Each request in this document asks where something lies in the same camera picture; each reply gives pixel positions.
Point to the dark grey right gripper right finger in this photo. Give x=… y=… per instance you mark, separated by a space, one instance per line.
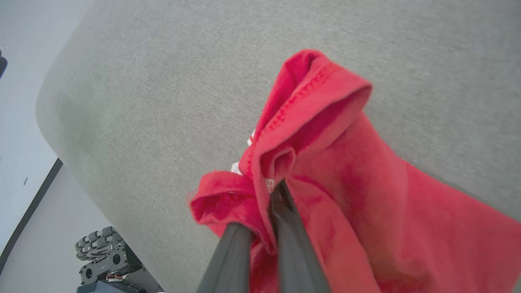
x=299 y=256

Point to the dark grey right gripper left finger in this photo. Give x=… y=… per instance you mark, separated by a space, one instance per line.
x=230 y=264

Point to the red t-shirt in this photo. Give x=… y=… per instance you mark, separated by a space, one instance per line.
x=366 y=195

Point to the grey roller robot wheel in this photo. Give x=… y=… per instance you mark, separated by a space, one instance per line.
x=97 y=242

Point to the grey fabric sofa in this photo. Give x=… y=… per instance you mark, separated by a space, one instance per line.
x=163 y=101

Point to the dark wall baseboard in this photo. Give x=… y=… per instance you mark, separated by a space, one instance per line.
x=30 y=213

